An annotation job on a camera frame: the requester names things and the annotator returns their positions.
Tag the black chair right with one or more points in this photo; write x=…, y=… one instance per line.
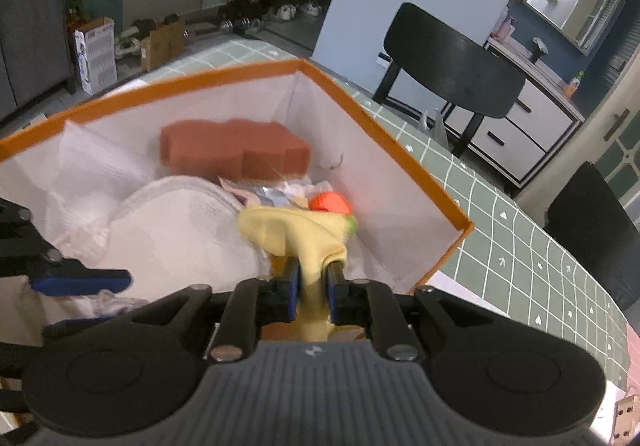
x=589, y=222

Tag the clear plastic bag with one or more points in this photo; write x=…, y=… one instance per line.
x=74, y=180

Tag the black chair left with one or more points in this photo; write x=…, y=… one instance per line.
x=450, y=65

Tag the dark grey cabinet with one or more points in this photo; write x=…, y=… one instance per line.
x=35, y=53

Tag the brown cardboard box on floor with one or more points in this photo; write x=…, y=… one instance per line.
x=164, y=44

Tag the yellow cloth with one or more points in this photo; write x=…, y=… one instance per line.
x=316, y=239

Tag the orange red crochet strawberry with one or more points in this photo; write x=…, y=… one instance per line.
x=334, y=202

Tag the snack packet yellow pink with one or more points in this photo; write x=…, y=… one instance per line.
x=297, y=193

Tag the white drawstring pouch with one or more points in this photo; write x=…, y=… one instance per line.
x=170, y=234

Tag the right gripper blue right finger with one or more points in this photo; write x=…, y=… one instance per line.
x=341, y=303

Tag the orange cardboard storage box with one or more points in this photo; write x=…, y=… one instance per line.
x=264, y=121

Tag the green checkered tablecloth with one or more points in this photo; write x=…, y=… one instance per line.
x=514, y=265

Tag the brown bear-shaped sponge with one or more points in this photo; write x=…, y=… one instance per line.
x=239, y=150

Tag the white cardboard box on floor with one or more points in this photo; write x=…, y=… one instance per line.
x=95, y=55

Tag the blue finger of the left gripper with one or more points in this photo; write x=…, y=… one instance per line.
x=86, y=282
x=69, y=327

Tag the white drawer cabinet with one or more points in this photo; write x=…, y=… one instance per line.
x=539, y=124

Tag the black chair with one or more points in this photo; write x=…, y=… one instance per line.
x=450, y=65
x=589, y=222

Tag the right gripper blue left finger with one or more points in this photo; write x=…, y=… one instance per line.
x=282, y=296

